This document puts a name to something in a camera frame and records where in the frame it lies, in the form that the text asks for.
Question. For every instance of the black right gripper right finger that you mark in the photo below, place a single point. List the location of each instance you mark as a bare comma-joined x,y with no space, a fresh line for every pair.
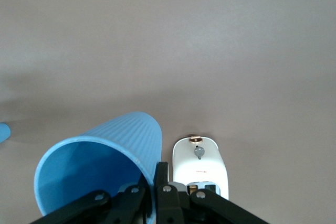
168,205

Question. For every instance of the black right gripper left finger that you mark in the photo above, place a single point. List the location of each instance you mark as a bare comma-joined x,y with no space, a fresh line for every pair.
86,208

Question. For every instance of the blue ribbed plastic cup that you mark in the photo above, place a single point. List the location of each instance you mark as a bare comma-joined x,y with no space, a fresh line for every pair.
4,132
78,161

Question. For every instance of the brown bread slice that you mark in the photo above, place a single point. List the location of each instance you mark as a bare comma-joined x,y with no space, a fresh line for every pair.
193,188

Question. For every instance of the cream white toaster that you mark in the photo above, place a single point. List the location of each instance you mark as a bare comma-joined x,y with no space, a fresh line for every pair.
199,163

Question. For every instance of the brown table cover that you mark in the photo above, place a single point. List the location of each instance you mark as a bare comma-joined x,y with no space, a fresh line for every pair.
168,51

